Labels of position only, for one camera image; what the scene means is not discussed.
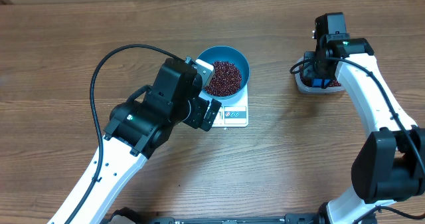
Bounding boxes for blue plastic scoop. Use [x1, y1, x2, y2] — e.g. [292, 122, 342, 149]
[311, 78, 333, 89]

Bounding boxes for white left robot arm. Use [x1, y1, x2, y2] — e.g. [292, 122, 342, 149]
[50, 58, 221, 224]

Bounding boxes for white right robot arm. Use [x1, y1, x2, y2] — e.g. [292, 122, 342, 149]
[290, 13, 424, 223]

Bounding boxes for white kitchen scale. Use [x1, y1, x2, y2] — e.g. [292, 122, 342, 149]
[200, 86, 249, 128]

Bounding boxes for red beans in bowl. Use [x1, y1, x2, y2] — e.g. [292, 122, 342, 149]
[205, 60, 242, 97]

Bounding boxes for blue plastic bowl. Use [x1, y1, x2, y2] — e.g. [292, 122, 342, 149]
[197, 46, 250, 91]

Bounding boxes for red adzuki beans in container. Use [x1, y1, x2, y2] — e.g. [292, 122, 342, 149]
[299, 63, 341, 88]

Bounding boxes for clear plastic bean container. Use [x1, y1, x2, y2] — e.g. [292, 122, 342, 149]
[293, 63, 345, 94]

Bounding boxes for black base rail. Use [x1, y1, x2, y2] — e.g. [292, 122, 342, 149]
[101, 207, 325, 224]

